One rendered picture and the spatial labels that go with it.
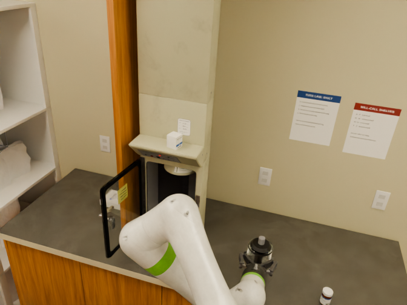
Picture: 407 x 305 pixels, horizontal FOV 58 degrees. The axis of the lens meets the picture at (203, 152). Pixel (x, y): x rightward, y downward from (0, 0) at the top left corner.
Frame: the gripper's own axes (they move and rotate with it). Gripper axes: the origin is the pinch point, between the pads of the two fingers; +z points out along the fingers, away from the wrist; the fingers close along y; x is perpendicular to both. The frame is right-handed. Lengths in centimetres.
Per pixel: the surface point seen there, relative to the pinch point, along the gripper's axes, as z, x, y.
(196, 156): -5, -39, 33
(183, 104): 0, -60, 43
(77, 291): 8, 49, 91
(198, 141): 5, -44, 36
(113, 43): -16, -80, 71
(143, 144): -3, -39, 59
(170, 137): -4, -45, 46
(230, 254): 19.6, 12.9, 14.3
